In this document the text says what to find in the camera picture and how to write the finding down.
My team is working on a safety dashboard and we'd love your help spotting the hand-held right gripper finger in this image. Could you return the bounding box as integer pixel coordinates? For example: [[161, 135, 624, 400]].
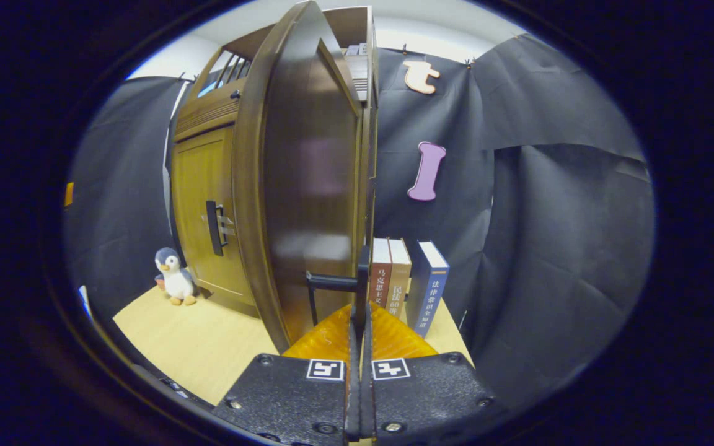
[[211, 302, 361, 444], [360, 302, 506, 446]]

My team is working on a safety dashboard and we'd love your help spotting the black backdrop cloth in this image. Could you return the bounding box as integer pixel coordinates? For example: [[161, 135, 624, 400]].
[[63, 34, 655, 403]]

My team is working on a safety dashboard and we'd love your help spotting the wooden drawer with black knob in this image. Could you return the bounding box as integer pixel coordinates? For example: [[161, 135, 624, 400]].
[[174, 77, 247, 143]]

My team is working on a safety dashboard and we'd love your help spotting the tan book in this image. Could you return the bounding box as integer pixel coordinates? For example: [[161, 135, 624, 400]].
[[387, 238, 412, 320]]

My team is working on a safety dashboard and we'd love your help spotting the penguin plush toy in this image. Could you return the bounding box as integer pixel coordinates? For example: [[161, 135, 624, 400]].
[[154, 247, 198, 306]]

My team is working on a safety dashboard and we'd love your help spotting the wooden double-door shoe cabinet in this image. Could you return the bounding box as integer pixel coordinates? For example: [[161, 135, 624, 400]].
[[168, 5, 377, 310]]

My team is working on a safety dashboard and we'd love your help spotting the wooden shoe cabinet door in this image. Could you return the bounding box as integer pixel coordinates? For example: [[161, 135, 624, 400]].
[[171, 124, 258, 308], [233, 0, 373, 354]]

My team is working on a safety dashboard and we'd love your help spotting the blue book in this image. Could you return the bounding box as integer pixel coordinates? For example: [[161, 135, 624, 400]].
[[408, 240, 451, 338]]

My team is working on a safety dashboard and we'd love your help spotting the red-brown book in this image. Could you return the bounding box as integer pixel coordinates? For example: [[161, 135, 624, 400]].
[[368, 238, 393, 307]]

